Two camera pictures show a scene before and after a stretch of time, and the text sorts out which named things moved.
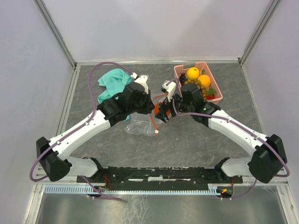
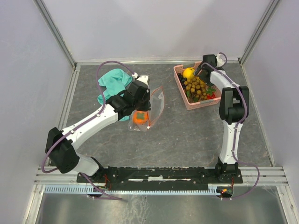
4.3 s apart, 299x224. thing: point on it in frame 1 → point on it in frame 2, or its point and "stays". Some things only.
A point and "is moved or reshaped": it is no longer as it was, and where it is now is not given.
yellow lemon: (193, 73) is moved or reshaped
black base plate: (161, 176) stays
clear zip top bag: (145, 124) is moved or reshaped
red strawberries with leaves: (211, 94) stays
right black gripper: (163, 108) → (209, 83)
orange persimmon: (156, 109) → (140, 117)
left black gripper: (150, 105) stays
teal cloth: (112, 82) stays
